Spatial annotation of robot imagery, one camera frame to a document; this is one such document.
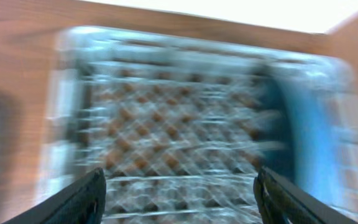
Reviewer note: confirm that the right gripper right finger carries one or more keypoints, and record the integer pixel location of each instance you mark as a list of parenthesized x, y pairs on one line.
[(281, 202)]

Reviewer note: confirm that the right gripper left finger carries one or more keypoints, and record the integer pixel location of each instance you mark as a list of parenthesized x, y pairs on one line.
[(82, 202)]

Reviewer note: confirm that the dark blue plate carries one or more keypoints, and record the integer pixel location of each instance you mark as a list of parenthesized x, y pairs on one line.
[(314, 140)]

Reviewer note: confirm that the grey dishwasher rack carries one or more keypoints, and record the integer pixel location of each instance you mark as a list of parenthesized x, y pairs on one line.
[(180, 126)]

